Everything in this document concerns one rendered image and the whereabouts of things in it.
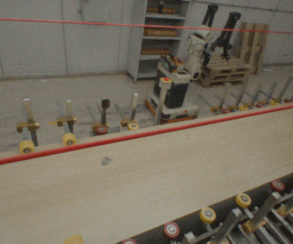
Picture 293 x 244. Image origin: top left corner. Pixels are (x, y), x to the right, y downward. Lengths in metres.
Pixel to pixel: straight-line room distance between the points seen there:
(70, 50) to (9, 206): 3.33
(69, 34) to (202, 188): 3.45
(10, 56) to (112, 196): 3.40
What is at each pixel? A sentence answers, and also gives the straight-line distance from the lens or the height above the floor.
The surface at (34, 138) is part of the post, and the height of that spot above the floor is 0.84.
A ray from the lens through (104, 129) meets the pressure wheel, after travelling 1.67.
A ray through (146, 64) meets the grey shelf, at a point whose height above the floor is 0.19.
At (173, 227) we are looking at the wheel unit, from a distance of 1.24.
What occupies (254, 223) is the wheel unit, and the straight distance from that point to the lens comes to 1.46.
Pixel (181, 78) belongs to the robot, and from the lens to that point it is 3.02.
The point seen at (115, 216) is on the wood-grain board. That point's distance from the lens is 1.22.
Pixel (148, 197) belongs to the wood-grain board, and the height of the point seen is 0.90.
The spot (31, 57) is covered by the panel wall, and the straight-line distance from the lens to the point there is 4.28.
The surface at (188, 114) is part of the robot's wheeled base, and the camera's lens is 3.44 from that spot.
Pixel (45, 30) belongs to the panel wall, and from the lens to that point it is 4.14.
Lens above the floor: 1.96
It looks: 36 degrees down
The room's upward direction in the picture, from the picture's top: 11 degrees clockwise
